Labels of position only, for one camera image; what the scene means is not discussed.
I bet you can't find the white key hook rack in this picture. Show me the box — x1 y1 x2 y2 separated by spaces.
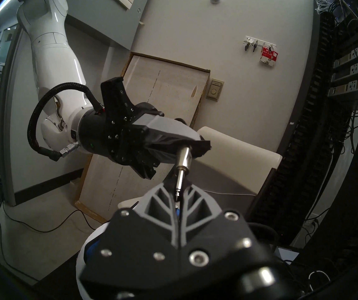
245 35 277 50

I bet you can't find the black floor cable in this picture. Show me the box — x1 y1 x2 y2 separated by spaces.
0 199 96 234

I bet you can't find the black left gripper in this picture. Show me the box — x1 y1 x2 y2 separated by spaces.
78 77 211 180

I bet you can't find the beige folding chair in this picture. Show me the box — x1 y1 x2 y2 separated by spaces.
118 126 282 240

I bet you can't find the black aux cable metal plug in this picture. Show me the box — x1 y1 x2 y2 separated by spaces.
173 146 194 204

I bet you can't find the thin white coiled cable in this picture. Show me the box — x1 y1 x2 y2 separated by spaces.
307 270 331 290

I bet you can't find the large pale wooden board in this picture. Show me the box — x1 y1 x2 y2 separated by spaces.
74 52 211 223

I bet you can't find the grey flat box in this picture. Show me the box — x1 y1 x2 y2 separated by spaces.
279 246 301 262

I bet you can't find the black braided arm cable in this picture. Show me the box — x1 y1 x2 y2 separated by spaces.
27 82 104 161

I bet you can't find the beige wall control plate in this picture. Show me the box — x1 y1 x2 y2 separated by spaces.
206 78 225 102

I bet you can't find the black rack cable manager column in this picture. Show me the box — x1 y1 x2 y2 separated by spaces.
245 12 339 247

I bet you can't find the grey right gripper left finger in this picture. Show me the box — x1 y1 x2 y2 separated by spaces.
79 182 181 292

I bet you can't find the beige rack unit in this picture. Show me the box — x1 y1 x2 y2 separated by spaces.
334 48 358 68
328 81 358 98

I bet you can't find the white patch cable bundle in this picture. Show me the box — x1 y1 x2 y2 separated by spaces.
310 0 334 12

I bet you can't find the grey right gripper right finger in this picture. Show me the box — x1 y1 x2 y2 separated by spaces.
179 184 272 272

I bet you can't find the white round plate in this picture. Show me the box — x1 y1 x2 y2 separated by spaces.
76 221 111 300

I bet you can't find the dark grey rack unit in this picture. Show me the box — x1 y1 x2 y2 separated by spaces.
331 67 358 84

